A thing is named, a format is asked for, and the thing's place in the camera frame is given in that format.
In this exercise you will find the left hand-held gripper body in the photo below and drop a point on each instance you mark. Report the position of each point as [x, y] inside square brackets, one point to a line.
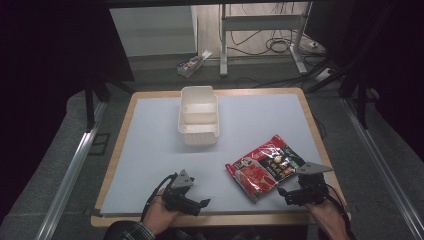
[178, 196]

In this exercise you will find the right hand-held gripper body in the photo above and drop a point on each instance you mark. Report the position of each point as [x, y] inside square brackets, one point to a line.
[311, 186]

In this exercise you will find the red snack packet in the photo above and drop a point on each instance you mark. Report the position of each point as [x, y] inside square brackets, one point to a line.
[263, 170]

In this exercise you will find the white plastic storage box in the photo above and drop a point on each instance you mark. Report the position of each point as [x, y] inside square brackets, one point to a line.
[198, 115]

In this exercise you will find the person's left hand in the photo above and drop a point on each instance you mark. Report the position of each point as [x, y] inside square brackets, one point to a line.
[156, 213]

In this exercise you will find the person's right hand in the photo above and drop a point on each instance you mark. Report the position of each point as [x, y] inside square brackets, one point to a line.
[328, 216]

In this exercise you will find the light blue table mat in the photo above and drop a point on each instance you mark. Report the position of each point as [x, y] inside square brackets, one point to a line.
[153, 160]

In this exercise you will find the black metal stand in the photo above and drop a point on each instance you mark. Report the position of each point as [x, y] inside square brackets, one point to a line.
[361, 100]
[90, 103]

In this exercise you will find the white power strip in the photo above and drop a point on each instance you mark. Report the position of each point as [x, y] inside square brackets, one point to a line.
[323, 75]

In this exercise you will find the small open cardboard box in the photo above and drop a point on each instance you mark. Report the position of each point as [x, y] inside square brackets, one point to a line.
[191, 65]

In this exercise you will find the white board panel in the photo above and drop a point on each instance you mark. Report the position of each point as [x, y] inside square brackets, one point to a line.
[153, 30]

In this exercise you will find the aluminium floor rail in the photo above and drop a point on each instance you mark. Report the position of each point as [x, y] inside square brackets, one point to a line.
[380, 163]
[71, 176]

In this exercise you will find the black floor bracket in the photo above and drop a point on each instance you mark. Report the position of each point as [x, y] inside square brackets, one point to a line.
[99, 143]

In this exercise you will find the white metal desk frame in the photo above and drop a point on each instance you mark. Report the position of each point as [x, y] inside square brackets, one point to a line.
[263, 22]

